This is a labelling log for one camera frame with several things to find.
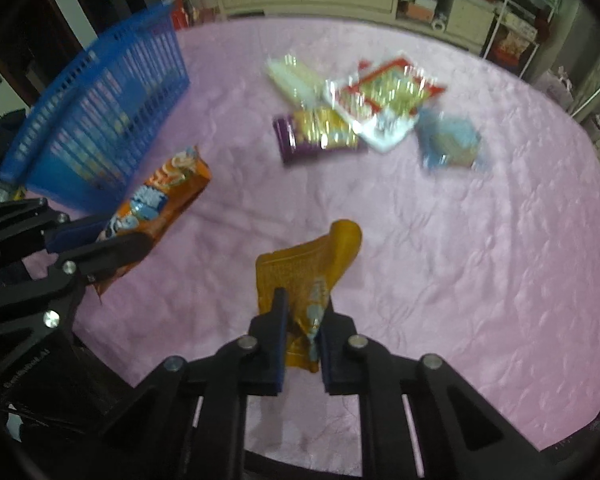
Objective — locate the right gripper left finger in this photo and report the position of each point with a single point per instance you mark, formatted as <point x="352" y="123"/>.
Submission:
<point x="193" y="413"/>

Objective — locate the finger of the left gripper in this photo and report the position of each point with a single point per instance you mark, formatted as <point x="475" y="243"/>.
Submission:
<point x="30" y="226"/>
<point x="49" y="303"/>

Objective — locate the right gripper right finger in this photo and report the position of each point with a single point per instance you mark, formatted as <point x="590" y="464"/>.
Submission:
<point x="419" y="419"/>

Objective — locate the yellow orange snack pouch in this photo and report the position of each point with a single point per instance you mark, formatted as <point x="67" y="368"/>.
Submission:
<point x="308" y="272"/>

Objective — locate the orange snack packet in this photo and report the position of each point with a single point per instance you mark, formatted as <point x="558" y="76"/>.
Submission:
<point x="154" y="206"/>

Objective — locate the purple yellow snack bag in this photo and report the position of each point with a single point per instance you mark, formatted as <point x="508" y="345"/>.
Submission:
<point x="311" y="134"/>

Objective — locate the red yellow snack pouch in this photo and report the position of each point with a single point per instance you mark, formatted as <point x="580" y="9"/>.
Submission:
<point x="381" y="101"/>

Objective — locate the blue plastic basket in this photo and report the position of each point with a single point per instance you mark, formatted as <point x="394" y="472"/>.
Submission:
<point x="85" y="138"/>

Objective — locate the pink quilted table cover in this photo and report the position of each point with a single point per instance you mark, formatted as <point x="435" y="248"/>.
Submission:
<point x="495" y="270"/>

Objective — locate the red paper bag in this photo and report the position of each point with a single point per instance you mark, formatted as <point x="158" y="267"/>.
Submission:
<point x="179" y="15"/>

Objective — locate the clear white cracker packet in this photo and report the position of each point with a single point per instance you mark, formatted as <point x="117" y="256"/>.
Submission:
<point x="299" y="84"/>

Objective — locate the white metal shelf rack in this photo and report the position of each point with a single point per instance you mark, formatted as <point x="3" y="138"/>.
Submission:
<point x="519" y="29"/>

